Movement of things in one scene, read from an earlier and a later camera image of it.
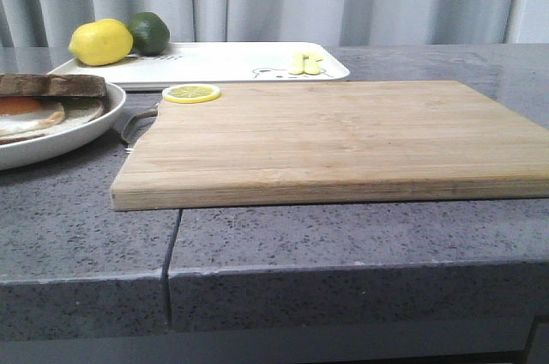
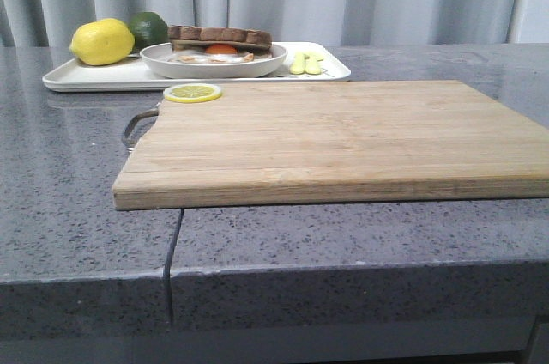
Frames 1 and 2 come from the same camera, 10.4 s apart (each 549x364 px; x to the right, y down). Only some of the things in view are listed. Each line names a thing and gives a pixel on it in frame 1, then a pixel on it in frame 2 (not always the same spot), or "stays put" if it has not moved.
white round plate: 43,148 -> 156,59
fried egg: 21,115 -> 220,53
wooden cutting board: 328,142 stays put
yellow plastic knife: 310,64 stays put
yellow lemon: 100,42 stays put
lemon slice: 190,94 stays put
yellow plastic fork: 296,63 stays put
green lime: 150,33 stays put
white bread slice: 53,85 -> 182,33
